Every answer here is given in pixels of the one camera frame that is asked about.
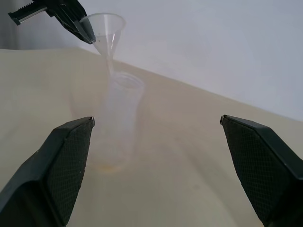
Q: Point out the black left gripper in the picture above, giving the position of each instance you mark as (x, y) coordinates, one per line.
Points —
(28, 11)

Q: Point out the clear plastic bottle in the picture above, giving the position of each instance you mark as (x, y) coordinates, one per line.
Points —
(120, 118)

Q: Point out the clear plastic funnel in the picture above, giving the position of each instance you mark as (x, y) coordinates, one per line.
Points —
(111, 35)

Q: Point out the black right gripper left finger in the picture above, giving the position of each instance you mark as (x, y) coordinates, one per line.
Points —
(40, 179)

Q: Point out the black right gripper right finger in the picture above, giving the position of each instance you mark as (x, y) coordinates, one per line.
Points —
(267, 170)

